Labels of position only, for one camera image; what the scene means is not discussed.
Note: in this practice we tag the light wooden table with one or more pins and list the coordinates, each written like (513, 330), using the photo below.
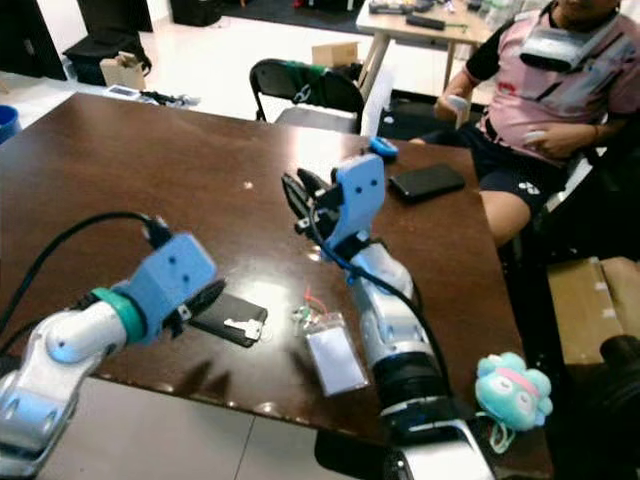
(420, 32)

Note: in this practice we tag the brown paper bag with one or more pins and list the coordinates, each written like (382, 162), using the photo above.
(123, 72)

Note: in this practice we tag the small blue black gadget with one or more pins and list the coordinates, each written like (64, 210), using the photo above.
(382, 148)

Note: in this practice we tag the blue bin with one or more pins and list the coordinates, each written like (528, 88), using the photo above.
(8, 122)

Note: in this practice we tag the small cardboard box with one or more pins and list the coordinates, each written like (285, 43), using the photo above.
(336, 54)

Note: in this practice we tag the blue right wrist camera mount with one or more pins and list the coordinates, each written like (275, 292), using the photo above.
(360, 190)

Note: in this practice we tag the black folding chair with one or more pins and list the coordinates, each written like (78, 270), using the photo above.
(310, 92)

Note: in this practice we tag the black remote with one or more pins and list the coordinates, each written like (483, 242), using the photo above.
(426, 21)

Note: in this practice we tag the white hand controller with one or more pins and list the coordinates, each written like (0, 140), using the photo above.
(460, 101)

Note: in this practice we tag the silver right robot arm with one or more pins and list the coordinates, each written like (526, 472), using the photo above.
(400, 330)

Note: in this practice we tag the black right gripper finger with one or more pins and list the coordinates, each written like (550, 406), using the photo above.
(298, 198)
(316, 185)

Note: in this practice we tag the black smartphone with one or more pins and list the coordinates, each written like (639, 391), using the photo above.
(427, 182)

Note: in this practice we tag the black bag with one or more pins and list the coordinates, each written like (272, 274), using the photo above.
(100, 45)

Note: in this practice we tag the teal plush toy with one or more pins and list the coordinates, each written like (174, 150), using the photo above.
(513, 390)

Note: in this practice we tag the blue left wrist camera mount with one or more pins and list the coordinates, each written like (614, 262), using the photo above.
(160, 280)

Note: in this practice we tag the black key fob silver key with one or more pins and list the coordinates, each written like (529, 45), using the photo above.
(240, 325)

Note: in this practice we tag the person's right hand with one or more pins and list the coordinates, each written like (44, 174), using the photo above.
(452, 112)

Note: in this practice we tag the person's left hand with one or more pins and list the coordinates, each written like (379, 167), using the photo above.
(560, 143)

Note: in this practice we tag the grey headset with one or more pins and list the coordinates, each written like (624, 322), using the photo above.
(565, 48)

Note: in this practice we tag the large cardboard box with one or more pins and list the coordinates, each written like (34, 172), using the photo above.
(595, 310)

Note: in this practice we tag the clear badge holder with keys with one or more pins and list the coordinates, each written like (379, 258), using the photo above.
(335, 358)

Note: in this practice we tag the seated person pink shirt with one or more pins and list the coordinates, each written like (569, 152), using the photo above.
(560, 100)

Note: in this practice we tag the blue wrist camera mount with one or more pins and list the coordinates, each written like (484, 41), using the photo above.
(160, 280)
(360, 190)

